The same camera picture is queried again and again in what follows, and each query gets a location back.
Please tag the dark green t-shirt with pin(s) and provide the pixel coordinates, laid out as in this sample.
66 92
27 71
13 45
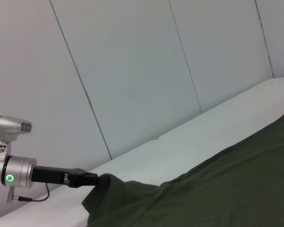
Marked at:
215 184

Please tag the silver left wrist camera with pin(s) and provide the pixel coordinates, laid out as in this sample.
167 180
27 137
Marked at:
8 127

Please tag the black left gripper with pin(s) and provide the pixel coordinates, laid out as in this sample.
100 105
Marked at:
52 175

